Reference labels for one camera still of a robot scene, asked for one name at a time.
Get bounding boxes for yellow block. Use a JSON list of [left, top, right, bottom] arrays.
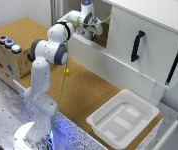
[[63, 68, 71, 76]]

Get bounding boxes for red button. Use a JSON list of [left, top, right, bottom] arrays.
[[0, 34, 8, 45]]

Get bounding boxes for white plastic box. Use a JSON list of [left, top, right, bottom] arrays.
[[85, 88, 161, 150]]

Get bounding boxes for black door handle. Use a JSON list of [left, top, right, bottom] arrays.
[[130, 30, 146, 63]]

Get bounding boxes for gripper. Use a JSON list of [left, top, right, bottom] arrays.
[[76, 24, 104, 40]]

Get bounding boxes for white cabinet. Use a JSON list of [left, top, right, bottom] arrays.
[[54, 0, 178, 108]]

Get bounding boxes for black drawer handle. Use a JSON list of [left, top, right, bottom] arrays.
[[26, 53, 35, 63]]

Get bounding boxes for green cable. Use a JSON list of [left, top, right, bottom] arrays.
[[43, 10, 114, 150]]

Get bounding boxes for blue button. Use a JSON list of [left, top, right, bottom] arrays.
[[4, 38, 15, 49]]

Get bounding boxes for green button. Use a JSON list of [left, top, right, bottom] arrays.
[[10, 43, 23, 54]]

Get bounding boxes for wooden drawer box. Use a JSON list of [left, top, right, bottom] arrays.
[[0, 16, 57, 92]]

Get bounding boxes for white sliding door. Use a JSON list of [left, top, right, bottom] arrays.
[[105, 4, 178, 86]]

